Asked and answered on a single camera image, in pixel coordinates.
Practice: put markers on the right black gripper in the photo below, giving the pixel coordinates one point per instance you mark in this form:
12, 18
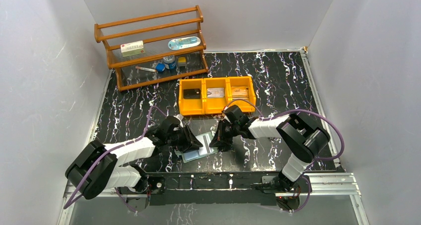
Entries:
219, 137

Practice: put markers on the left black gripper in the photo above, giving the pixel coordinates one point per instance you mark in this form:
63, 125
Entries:
185, 136

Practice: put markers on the white magnetic stripe card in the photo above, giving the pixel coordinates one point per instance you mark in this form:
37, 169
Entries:
205, 139

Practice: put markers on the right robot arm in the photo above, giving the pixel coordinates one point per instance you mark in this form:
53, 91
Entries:
301, 134

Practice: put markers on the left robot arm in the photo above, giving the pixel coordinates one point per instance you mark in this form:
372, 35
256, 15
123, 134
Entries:
102, 166

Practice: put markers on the silver card in bin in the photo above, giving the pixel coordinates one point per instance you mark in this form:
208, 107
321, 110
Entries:
216, 92

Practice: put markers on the black card in bin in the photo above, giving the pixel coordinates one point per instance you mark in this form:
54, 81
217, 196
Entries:
192, 93

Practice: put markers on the orange card in bin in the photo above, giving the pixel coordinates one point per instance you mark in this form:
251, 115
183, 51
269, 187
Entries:
240, 92

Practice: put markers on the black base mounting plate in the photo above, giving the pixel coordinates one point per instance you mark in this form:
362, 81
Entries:
261, 187

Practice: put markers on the yellow three-compartment bin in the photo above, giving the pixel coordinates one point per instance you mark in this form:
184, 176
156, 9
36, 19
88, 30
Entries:
204, 106

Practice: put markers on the blue small cube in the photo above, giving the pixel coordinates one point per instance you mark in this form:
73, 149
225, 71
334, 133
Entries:
160, 67

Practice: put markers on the yellow small box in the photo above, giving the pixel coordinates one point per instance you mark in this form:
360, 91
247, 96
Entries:
182, 62

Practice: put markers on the white tube stick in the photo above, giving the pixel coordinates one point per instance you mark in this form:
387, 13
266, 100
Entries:
146, 69

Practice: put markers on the blue oval packaged item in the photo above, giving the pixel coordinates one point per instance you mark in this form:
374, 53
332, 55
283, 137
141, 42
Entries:
183, 43

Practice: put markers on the wooden three-tier shelf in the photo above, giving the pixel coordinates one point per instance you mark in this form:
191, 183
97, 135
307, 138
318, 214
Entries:
155, 31

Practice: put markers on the white medicine box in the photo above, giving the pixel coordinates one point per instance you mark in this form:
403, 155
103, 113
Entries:
131, 49

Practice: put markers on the aluminium frame rail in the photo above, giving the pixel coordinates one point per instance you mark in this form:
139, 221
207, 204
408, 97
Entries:
335, 200

